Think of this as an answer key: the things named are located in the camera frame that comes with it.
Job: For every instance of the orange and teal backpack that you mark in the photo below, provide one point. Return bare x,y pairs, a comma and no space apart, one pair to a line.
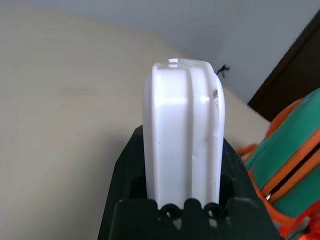
287,140

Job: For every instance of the small black wall fixture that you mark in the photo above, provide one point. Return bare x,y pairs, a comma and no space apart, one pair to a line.
223,69

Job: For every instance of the dark brown wooden panel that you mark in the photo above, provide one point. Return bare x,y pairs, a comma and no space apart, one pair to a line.
300,75

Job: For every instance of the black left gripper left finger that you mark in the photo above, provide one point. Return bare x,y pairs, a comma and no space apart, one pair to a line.
127,170

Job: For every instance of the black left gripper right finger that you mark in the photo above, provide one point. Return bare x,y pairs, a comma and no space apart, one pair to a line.
235,175

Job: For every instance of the white plastic pencil case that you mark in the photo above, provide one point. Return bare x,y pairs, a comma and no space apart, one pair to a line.
175,125

